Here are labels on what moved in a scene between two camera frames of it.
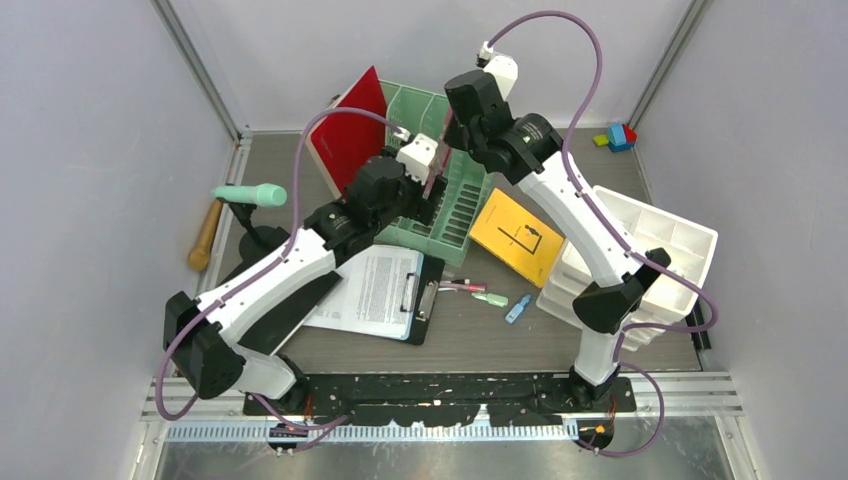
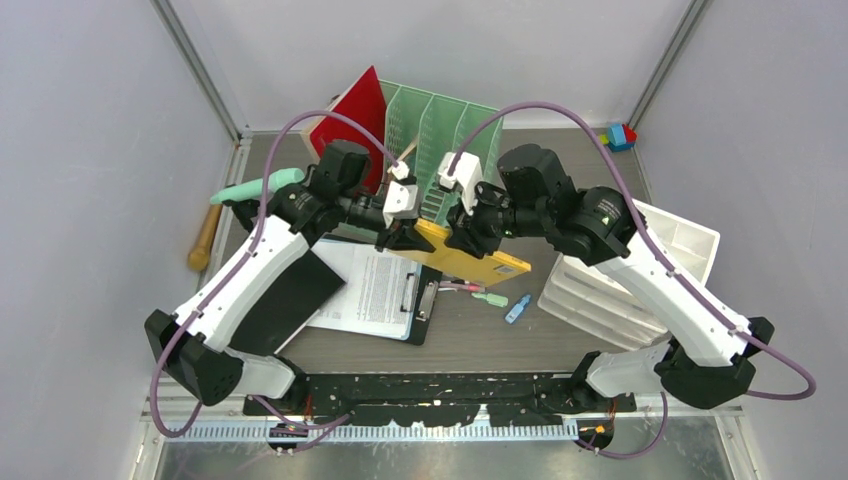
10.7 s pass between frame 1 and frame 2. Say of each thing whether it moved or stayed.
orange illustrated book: moved
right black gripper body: moved
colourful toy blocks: stayed
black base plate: stayed
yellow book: moved
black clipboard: stayed
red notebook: stayed
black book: stayed
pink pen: stayed
